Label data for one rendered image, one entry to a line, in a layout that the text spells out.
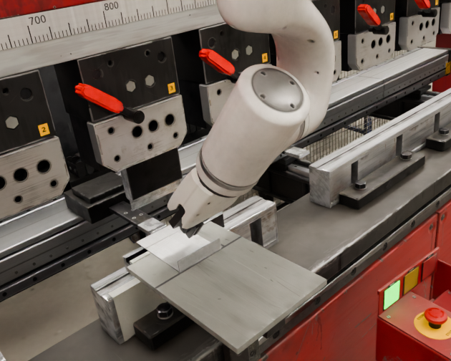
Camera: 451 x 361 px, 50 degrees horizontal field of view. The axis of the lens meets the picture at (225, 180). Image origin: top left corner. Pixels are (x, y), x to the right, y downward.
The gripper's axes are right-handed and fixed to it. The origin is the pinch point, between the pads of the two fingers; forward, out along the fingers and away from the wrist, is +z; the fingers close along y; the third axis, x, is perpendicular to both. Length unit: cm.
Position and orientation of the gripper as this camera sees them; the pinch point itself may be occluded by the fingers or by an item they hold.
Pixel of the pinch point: (190, 223)
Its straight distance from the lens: 76.5
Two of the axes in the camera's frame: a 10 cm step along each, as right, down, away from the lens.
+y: -7.4, 3.7, -5.7
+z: -3.4, 5.1, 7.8
